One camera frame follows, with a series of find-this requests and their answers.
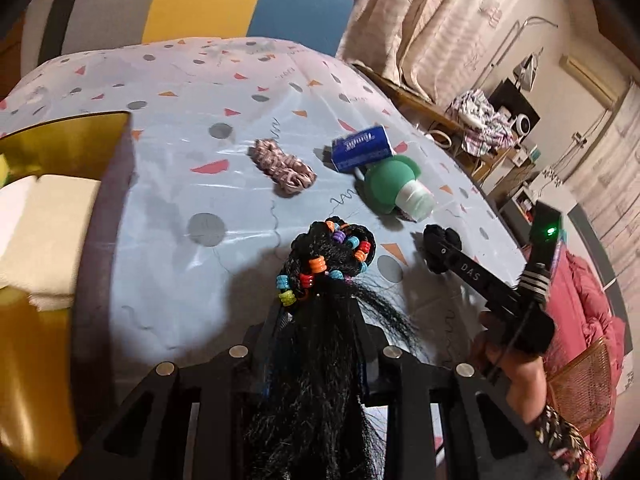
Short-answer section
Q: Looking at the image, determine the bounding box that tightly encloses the black beaded hairpiece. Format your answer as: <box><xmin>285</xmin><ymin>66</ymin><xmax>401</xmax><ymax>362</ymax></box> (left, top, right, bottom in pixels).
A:
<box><xmin>245</xmin><ymin>215</ymin><xmax>426</xmax><ymax>480</ymax></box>

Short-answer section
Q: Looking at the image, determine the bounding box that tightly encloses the wooden side table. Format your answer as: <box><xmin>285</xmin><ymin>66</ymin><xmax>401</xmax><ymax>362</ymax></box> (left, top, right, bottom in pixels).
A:
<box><xmin>352</xmin><ymin>62</ymin><xmax>516</xmax><ymax>181</ymax></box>

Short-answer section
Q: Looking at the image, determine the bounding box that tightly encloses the black scrunchie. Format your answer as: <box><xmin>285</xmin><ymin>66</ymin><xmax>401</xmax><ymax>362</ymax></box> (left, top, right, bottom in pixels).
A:
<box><xmin>422</xmin><ymin>224</ymin><xmax>463</xmax><ymax>276</ymax></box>

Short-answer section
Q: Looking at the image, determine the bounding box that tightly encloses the pink patterned curtain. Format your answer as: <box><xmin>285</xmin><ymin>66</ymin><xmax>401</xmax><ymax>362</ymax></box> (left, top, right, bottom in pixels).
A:
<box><xmin>305</xmin><ymin>0</ymin><xmax>543</xmax><ymax>106</ymax></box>

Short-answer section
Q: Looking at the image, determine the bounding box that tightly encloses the patterned white tablecloth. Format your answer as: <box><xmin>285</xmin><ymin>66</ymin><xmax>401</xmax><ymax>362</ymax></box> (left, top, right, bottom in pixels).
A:
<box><xmin>0</xmin><ymin>36</ymin><xmax>531</xmax><ymax>411</ymax></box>

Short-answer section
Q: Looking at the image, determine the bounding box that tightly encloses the grey yellow blue chair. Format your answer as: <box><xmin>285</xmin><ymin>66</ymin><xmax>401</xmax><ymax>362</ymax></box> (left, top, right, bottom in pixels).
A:
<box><xmin>20</xmin><ymin>0</ymin><xmax>353</xmax><ymax>68</ymax></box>

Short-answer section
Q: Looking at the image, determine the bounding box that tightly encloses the pink quilted blanket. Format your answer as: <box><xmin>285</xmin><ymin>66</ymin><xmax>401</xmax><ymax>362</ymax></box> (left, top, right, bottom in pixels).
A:
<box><xmin>542</xmin><ymin>250</ymin><xmax>626</xmax><ymax>436</ymax></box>

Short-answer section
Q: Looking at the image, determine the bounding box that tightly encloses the wooden wardrobe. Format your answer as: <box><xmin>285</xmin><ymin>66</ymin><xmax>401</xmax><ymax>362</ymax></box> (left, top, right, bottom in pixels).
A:
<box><xmin>0</xmin><ymin>15</ymin><xmax>23</xmax><ymax>96</ymax></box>

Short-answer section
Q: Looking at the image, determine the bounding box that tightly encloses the wall air conditioner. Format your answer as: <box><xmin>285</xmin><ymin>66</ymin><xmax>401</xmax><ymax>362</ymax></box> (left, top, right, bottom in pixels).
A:
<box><xmin>559</xmin><ymin>55</ymin><xmax>621</xmax><ymax>106</ymax></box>

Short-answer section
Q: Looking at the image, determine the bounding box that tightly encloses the green and white bottle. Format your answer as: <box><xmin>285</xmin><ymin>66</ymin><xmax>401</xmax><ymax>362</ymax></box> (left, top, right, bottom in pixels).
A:
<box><xmin>357</xmin><ymin>156</ymin><xmax>435</xmax><ymax>223</ymax></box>

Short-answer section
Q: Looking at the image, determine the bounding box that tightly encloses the grey garment steamer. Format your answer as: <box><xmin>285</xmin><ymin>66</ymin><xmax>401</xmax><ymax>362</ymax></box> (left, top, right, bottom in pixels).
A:
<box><xmin>517</xmin><ymin>50</ymin><xmax>543</xmax><ymax>91</ymax></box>

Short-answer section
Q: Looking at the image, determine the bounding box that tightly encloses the black padded post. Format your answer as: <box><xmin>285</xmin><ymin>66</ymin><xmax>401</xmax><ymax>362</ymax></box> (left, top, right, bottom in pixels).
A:
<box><xmin>40</xmin><ymin>0</ymin><xmax>98</xmax><ymax>63</ymax></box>

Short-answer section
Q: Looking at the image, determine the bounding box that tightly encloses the wicker chair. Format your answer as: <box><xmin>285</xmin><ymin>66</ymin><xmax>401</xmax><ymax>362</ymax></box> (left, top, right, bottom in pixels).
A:
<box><xmin>547</xmin><ymin>337</ymin><xmax>621</xmax><ymax>433</ymax></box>

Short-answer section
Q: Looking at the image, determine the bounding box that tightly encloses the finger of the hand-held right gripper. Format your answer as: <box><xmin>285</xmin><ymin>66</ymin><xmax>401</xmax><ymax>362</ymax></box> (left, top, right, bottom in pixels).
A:
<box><xmin>432</xmin><ymin>237</ymin><xmax>523</xmax><ymax>311</ymax></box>

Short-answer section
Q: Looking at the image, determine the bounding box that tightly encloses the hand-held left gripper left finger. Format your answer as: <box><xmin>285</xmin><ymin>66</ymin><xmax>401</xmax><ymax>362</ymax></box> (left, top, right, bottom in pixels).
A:
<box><xmin>62</xmin><ymin>305</ymin><xmax>296</xmax><ymax>480</ymax></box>

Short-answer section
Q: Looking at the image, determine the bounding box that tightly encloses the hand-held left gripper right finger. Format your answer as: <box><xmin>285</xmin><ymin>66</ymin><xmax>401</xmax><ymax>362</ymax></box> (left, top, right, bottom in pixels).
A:
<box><xmin>357</xmin><ymin>305</ymin><xmax>566</xmax><ymax>480</ymax></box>

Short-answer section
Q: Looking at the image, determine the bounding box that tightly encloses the pile of clothes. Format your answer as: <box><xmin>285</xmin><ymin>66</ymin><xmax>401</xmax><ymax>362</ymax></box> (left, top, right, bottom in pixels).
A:
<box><xmin>445</xmin><ymin>89</ymin><xmax>516</xmax><ymax>158</ymax></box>

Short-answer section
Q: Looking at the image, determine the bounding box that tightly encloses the cluttered low shelf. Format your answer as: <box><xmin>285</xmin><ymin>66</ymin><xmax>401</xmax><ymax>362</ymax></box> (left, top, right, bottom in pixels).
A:
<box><xmin>495</xmin><ymin>160</ymin><xmax>566</xmax><ymax>221</ymax></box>

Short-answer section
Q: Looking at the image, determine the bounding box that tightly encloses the gold tin box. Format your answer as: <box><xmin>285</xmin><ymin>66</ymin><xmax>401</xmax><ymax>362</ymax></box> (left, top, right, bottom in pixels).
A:
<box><xmin>0</xmin><ymin>111</ymin><xmax>136</xmax><ymax>480</ymax></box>

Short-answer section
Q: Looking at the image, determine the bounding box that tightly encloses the person's right hand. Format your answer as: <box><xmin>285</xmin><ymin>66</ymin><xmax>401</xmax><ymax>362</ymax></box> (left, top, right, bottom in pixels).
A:
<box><xmin>470</xmin><ymin>310</ymin><xmax>548</xmax><ymax>421</ymax></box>

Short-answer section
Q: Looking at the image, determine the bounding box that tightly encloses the pink scrunchie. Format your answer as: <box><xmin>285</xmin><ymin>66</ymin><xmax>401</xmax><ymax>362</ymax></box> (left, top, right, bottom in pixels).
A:
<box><xmin>249</xmin><ymin>137</ymin><xmax>318</xmax><ymax>198</ymax></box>

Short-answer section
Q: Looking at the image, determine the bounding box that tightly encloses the blue tissue pack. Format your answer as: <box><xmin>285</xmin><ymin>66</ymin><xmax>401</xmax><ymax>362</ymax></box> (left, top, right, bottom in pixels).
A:
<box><xmin>331</xmin><ymin>125</ymin><xmax>396</xmax><ymax>173</ymax></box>

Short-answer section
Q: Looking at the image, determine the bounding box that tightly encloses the curved metal pole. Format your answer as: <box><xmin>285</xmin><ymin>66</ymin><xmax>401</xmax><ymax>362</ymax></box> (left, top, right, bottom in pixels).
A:
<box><xmin>475</xmin><ymin>16</ymin><xmax>558</xmax><ymax>91</ymax></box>

